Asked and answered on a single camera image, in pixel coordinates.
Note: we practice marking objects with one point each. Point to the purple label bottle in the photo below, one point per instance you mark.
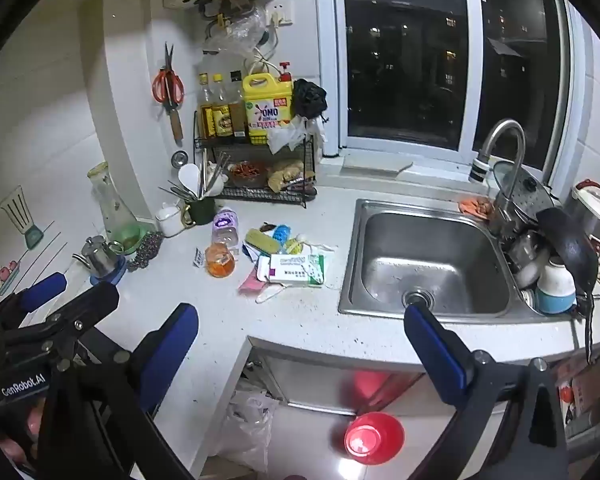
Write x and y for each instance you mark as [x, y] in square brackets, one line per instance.
[225, 227]

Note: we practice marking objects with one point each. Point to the steel wool scrubber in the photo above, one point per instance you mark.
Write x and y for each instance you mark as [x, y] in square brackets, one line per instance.
[147, 250]

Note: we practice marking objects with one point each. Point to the white plastic bag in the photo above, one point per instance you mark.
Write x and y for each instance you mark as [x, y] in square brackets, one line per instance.
[290, 135]

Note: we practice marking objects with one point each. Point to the window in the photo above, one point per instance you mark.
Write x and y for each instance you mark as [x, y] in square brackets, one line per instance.
[405, 50]

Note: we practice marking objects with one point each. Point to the white rice cooker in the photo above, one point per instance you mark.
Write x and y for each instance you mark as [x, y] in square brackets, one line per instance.
[592, 210]

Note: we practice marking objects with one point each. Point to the stainless steel sink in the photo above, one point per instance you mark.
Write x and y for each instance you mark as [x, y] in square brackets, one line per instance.
[420, 260]

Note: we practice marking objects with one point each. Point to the blue dish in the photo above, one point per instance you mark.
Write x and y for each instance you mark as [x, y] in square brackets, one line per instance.
[111, 275]

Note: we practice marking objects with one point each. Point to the glass carafe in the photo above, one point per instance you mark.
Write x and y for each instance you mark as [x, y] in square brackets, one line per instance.
[112, 210]

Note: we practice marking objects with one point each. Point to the steel faucet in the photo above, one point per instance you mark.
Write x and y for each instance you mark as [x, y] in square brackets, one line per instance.
[502, 132]

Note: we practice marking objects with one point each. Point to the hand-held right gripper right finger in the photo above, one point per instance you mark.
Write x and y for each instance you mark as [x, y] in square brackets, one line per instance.
[435, 355]

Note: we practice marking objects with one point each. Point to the ginger root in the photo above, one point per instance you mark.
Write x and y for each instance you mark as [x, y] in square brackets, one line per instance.
[285, 175]

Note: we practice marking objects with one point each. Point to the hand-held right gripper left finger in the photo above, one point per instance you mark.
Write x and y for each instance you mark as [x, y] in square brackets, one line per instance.
[172, 350]

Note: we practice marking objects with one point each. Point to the round steel strainer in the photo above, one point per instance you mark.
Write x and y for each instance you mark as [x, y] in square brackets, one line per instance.
[180, 158]

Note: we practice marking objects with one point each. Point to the black plastic bag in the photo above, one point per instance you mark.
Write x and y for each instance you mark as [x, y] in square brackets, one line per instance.
[309, 97]

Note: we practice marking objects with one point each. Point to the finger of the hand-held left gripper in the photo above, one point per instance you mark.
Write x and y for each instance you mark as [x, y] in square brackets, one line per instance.
[92, 302]
[42, 291]

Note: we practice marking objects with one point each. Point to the black wok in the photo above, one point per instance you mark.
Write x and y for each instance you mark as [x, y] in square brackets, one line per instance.
[572, 250]

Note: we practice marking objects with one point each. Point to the red plastic bowl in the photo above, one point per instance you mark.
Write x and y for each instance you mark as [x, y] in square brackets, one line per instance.
[374, 439]

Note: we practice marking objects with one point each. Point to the pink packet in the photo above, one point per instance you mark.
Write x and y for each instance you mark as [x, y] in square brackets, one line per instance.
[250, 282]

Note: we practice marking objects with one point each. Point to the pot glass lid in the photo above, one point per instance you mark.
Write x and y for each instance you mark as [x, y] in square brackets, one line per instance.
[522, 190]

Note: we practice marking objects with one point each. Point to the crumpled clear plastic bag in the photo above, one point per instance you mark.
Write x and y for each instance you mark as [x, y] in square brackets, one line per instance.
[237, 30]

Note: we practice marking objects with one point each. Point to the bag of red chilies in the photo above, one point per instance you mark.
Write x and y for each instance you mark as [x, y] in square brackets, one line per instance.
[247, 172]

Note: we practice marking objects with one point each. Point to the white green medicine box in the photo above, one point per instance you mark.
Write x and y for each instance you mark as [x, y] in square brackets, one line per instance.
[296, 270]

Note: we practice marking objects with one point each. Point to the white rice scoop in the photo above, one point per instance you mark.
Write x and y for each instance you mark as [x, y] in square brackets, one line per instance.
[215, 182]

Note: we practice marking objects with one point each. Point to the dark green mug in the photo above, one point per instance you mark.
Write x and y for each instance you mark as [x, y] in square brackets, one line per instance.
[200, 211]

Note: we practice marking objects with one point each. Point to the white and blue cup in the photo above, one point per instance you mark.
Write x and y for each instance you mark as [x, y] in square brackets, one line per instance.
[555, 285]

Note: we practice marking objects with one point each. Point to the cardboard box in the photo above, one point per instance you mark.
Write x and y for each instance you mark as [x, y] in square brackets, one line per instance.
[592, 390]

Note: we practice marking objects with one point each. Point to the small steel teapot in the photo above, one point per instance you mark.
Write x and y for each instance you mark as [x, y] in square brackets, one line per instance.
[100, 255]

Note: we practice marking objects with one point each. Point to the light blue wrapper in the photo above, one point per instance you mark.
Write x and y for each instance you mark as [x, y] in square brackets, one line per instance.
[282, 234]

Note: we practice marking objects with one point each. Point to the white lidded pot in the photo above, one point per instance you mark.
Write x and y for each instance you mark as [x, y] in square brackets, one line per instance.
[170, 220]

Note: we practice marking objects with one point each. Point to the person's left hand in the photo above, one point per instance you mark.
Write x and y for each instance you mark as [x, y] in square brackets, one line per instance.
[32, 422]

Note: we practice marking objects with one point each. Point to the wall socket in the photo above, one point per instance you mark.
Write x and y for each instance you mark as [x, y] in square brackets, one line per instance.
[281, 14]

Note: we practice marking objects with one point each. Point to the yellow detergent jug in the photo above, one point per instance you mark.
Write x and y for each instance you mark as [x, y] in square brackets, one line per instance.
[267, 105]

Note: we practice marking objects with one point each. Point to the brown sauce packet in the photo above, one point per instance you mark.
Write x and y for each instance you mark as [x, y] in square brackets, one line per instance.
[268, 227]

